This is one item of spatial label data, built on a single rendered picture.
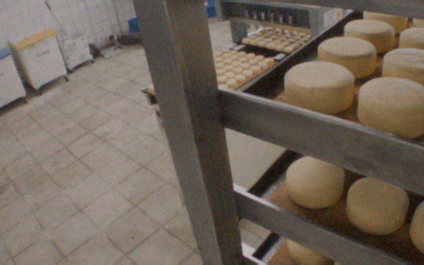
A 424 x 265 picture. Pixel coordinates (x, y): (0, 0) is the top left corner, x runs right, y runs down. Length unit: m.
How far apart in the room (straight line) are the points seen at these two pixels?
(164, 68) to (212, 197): 0.10
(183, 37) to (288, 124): 0.08
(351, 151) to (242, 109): 0.07
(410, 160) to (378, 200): 0.10
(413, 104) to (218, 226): 0.17
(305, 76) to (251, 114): 0.05
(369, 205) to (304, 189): 0.05
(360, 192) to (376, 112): 0.09
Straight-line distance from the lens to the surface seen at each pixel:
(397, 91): 0.23
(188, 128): 0.21
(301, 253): 0.35
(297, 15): 1.90
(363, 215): 0.27
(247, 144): 1.82
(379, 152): 0.19
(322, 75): 0.24
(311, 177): 0.29
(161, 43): 0.20
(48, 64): 4.77
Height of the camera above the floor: 1.62
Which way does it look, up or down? 34 degrees down
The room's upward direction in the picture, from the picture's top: 10 degrees counter-clockwise
